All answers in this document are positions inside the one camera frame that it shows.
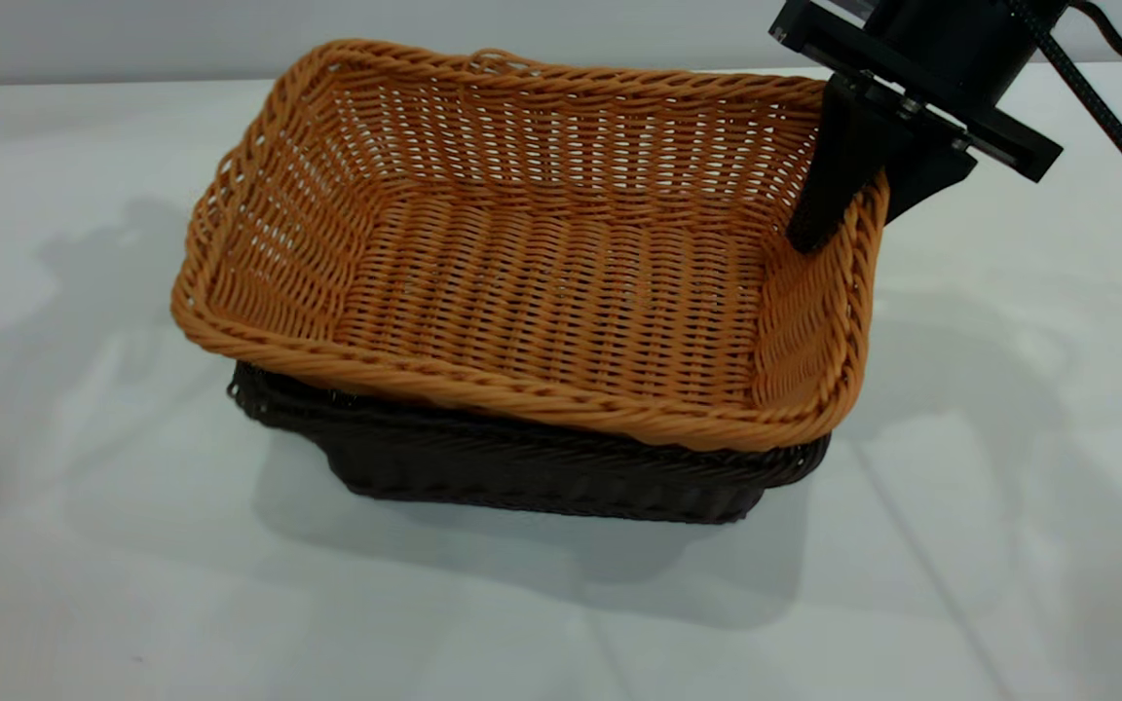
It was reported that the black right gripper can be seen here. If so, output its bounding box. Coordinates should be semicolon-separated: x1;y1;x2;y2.
768;0;1070;256

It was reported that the orange woven rectangular basket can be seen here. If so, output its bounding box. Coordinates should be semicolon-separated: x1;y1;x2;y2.
169;39;891;454

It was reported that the black woven rectangular basket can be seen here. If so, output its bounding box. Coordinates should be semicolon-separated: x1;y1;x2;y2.
226;360;832;527

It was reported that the braided black cable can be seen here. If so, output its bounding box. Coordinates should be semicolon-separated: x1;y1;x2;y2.
1007;0;1122;233

